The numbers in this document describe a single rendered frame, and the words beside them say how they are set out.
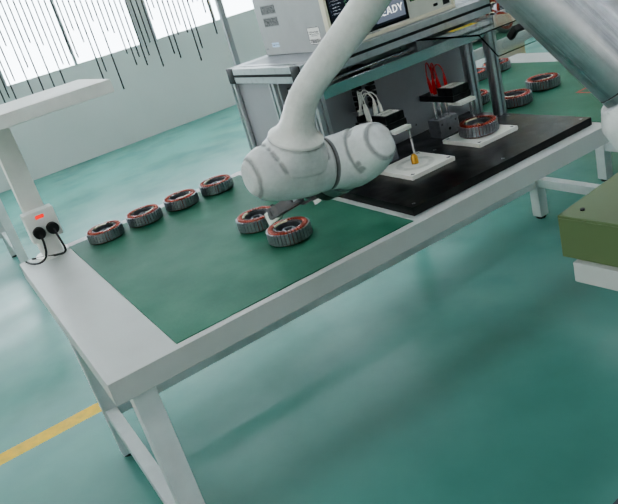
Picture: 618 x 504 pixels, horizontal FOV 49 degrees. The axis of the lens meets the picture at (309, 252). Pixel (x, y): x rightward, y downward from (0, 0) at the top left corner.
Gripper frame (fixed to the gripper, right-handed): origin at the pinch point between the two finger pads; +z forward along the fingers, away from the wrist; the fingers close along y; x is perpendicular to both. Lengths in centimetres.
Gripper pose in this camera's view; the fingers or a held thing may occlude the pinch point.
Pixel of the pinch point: (292, 207)
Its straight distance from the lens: 162.4
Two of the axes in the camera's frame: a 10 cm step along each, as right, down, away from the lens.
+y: 7.8, -3.9, 4.8
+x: -4.6, -8.9, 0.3
